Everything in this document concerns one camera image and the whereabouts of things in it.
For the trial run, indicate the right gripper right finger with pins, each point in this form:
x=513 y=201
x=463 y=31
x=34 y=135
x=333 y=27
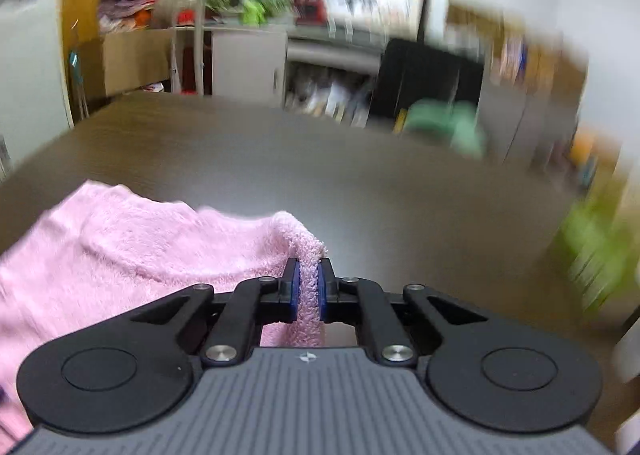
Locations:
x=363 y=304

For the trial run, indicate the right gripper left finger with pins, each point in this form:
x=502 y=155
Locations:
x=254 y=303

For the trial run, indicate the pink terry towel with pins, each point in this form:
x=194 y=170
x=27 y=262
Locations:
x=105 y=250

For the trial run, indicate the green cloth on chair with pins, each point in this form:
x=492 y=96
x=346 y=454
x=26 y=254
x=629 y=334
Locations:
x=452 y=124

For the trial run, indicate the low grey counter cabinet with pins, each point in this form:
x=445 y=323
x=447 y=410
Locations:
x=335 y=79

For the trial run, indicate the black office chair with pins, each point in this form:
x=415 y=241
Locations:
x=410 y=72

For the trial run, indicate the large cardboard box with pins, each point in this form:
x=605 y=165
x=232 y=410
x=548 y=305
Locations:
x=120 y=62

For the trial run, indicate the cardboard boxes on counter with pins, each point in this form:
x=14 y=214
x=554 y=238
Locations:
x=541 y=65

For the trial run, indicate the red blender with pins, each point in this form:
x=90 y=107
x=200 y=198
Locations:
x=311 y=12

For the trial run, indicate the grey filing cabinet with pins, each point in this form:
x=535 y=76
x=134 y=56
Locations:
x=34 y=102

